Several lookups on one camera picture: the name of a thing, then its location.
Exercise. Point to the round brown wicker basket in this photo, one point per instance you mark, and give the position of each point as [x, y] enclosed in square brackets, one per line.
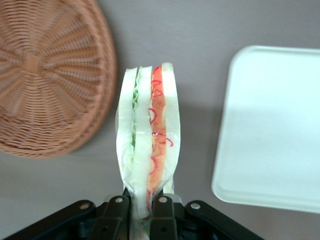
[45, 75]

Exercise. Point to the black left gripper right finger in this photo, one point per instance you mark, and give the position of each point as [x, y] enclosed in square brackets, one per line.
[165, 220]

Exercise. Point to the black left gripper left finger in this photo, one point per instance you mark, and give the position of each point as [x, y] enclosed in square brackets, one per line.
[112, 220]

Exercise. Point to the triangle sandwich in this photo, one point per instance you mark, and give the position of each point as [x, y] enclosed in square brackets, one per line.
[145, 125]

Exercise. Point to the beige plastic tray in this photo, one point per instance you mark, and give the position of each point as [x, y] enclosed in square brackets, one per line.
[270, 125]

